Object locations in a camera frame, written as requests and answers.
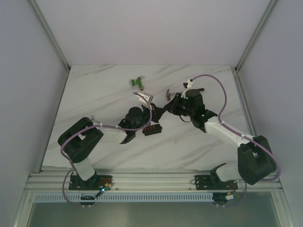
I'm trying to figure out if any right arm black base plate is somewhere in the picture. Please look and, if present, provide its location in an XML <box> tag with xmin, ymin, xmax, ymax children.
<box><xmin>194</xmin><ymin>175</ymin><xmax>238</xmax><ymax>191</ymax></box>

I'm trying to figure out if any aluminium frame post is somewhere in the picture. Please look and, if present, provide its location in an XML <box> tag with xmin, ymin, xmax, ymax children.
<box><xmin>234</xmin><ymin>0</ymin><xmax>279</xmax><ymax>71</ymax></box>
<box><xmin>28</xmin><ymin>0</ymin><xmax>71</xmax><ymax>74</ymax></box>

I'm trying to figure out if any right aluminium frame post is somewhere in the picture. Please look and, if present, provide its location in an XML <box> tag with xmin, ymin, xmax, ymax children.
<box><xmin>234</xmin><ymin>0</ymin><xmax>279</xmax><ymax>71</ymax></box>

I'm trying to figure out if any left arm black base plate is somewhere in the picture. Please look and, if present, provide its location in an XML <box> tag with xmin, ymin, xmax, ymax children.
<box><xmin>69</xmin><ymin>174</ymin><xmax>113</xmax><ymax>191</ymax></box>

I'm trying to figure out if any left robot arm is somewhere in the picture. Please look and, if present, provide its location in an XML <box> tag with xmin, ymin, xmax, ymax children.
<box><xmin>58</xmin><ymin>103</ymin><xmax>165</xmax><ymax>190</ymax></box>

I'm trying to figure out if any black fuse box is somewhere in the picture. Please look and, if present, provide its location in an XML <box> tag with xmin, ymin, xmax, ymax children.
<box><xmin>142</xmin><ymin>124</ymin><xmax>162</xmax><ymax>136</ymax></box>

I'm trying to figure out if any aluminium front rail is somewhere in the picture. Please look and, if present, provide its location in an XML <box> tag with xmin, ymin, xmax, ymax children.
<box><xmin>25</xmin><ymin>166</ymin><xmax>284</xmax><ymax>193</ymax></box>

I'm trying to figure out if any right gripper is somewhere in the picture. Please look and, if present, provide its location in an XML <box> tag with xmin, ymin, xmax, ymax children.
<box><xmin>163</xmin><ymin>93</ymin><xmax>194</xmax><ymax>117</ymax></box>

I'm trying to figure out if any left aluminium frame post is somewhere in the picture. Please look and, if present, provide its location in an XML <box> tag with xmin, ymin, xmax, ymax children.
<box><xmin>28</xmin><ymin>0</ymin><xmax>71</xmax><ymax>74</ymax></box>

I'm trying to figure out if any slotted grey cable duct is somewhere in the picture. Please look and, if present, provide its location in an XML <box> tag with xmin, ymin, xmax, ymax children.
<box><xmin>34</xmin><ymin>192</ymin><xmax>215</xmax><ymax>203</ymax></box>

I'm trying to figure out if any green spray gun toy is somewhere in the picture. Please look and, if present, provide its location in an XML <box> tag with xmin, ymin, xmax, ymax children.
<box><xmin>129</xmin><ymin>76</ymin><xmax>144</xmax><ymax>91</ymax></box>

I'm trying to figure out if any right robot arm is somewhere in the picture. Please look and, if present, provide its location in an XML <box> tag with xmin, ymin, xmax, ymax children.
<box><xmin>164</xmin><ymin>89</ymin><xmax>277</xmax><ymax>189</ymax></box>

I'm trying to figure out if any hammer with black handle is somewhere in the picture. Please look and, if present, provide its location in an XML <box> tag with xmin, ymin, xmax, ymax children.
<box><xmin>166</xmin><ymin>88</ymin><xmax>205</xmax><ymax>101</ymax></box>

